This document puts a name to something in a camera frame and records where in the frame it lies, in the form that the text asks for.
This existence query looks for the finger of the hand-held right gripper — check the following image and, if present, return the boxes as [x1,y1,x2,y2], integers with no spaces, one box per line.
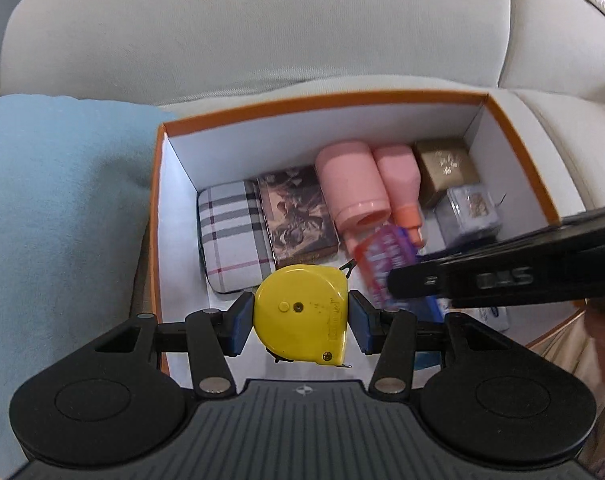
[388,202,605,311]

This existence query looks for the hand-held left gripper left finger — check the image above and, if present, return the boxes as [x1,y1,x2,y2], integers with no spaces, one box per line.
[90,290,256,401]

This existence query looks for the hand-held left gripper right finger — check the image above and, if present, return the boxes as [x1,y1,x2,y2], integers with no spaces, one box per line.
[349,290,510,403]

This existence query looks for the blue and purple packet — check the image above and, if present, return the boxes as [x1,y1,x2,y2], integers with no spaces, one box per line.
[355,224,433,311]

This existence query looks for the yellow tape measure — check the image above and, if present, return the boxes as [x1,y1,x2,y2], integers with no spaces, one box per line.
[252,263,354,368]

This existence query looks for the white tube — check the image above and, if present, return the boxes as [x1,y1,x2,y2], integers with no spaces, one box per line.
[432,295,510,333]

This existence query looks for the clear plastic box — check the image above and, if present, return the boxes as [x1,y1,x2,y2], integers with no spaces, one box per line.
[435,184,502,251]

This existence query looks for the plaid glasses case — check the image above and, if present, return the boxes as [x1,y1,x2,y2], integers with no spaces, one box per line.
[197,180,276,293]

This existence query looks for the pink bottle with orange cap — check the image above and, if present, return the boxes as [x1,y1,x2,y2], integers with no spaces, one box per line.
[372,145,427,248]

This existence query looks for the gold box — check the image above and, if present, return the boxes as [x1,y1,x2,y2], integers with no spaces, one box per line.
[413,139,481,209]

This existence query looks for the dark printed card box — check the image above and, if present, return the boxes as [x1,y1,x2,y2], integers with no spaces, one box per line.
[256,165,340,270]

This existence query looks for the pink plastic cup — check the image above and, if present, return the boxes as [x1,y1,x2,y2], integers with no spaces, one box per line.
[315,141,390,233]

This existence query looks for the orange cardboard box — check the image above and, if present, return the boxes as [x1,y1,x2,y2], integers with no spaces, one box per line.
[147,89,590,378]

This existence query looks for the cream clothing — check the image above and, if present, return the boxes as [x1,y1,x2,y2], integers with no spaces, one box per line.
[525,310,605,461]

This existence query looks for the light blue blanket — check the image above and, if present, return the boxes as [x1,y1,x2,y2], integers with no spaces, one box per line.
[0,94,180,480]

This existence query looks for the beige sofa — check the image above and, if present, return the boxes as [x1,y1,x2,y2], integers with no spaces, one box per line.
[0,0,605,221]

